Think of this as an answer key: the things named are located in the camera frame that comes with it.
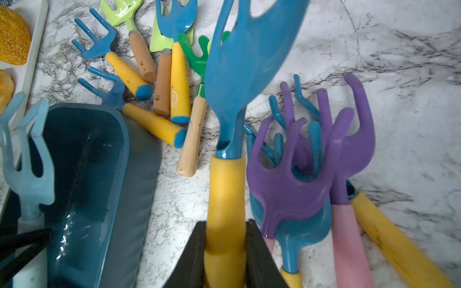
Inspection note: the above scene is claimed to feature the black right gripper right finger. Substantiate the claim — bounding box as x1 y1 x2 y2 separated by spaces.
246 220 288 288

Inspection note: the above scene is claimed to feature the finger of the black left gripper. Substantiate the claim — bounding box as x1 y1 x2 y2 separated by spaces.
1 226 54 284

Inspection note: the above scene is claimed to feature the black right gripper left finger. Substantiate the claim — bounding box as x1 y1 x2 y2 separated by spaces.
163 221 206 288

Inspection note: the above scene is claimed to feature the purple rake pink handle front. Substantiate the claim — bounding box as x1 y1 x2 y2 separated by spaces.
247 108 354 239

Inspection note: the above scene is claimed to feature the teal fork rake yellow handle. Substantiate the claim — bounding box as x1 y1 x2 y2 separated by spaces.
204 1 308 288

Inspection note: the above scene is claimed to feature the teal plastic storage box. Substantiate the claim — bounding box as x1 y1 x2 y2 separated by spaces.
0 103 162 288

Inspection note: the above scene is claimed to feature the oval yellow bread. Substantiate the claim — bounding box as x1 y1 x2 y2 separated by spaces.
1 6 31 66

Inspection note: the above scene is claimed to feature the white rectangular tray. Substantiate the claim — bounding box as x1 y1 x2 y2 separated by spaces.
1 0 49 129

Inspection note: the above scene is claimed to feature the blue rake yellow handle lower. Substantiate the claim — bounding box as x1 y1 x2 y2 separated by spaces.
78 66 187 148

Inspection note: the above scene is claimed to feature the glazed ring donut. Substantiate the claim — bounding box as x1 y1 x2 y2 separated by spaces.
0 70 15 115

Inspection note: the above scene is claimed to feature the green rake pale wood handle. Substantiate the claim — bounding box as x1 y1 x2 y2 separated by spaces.
176 34 211 177

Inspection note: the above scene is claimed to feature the lime trowel brown wood handle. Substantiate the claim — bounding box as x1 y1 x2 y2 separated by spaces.
150 16 174 116

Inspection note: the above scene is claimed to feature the lime rake brown wood handle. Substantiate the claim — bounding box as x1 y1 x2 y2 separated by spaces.
100 0 157 82

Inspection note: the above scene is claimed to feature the blue fork rake yellow handle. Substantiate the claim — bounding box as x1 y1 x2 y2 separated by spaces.
156 0 198 124

